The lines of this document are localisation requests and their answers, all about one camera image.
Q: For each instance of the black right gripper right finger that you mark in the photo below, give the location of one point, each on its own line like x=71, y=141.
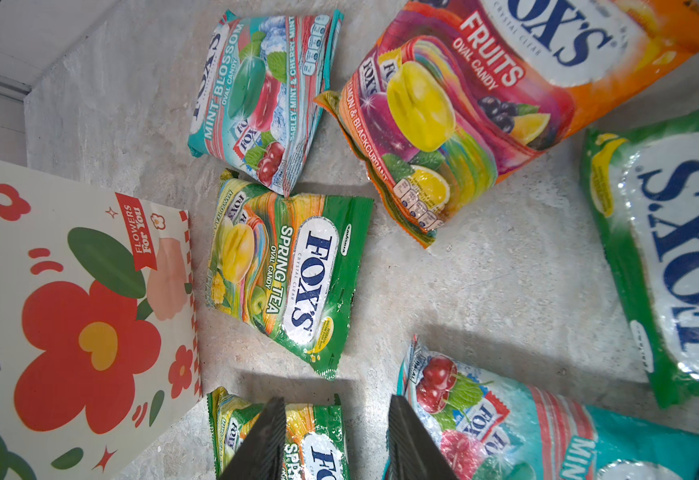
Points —
x=412, y=452

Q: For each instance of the green Fox's candy packet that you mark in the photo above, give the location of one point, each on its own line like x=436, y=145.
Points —
x=288, y=266

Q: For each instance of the orange Fox's candy packet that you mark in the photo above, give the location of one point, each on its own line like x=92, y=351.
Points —
x=456, y=95

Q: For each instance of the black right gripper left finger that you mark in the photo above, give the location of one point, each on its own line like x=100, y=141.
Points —
x=260, y=455

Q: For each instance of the white floral paper bag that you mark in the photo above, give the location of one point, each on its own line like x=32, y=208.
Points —
x=98, y=333

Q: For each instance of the yellow-green Fox's candy packet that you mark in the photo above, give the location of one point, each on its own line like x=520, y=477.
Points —
x=643, y=189

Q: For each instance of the teal candy packet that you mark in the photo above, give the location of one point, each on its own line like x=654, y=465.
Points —
x=255, y=107

